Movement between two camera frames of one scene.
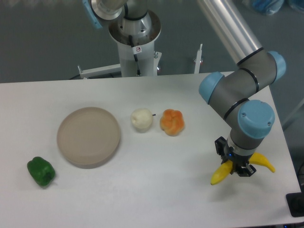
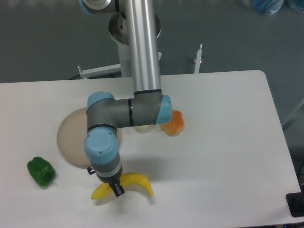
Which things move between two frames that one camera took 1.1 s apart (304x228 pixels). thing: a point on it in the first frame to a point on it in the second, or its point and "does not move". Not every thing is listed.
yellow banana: (226, 167) to (105, 191)
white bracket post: (198, 60) does not move
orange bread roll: (172, 122) does not move
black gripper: (238, 160) to (115, 180)
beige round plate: (87, 137) does not move
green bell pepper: (42, 170) does not move
